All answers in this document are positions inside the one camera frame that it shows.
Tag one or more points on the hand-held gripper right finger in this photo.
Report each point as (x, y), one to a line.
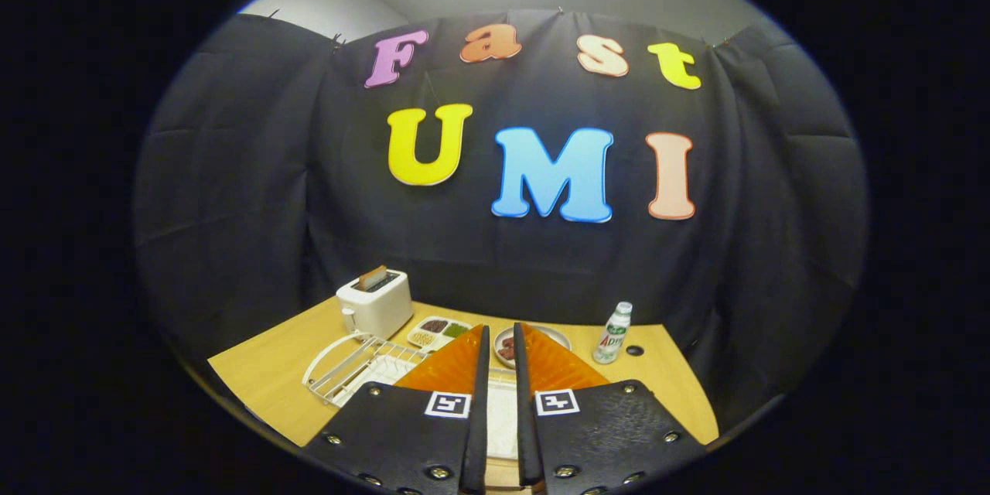
(520, 371)

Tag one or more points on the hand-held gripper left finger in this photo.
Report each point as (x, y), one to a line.
(481, 371)

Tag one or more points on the white divided dish with beans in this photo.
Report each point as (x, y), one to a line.
(447, 343)

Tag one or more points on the beige round plate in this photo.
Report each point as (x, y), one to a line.
(561, 336)

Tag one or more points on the red meat piece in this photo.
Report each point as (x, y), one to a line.
(508, 350)

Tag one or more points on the white bottle with green label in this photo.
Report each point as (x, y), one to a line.
(611, 344)

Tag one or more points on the white toaster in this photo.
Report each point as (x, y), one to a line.
(379, 309)

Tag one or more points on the brown bread slice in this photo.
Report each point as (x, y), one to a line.
(373, 277)

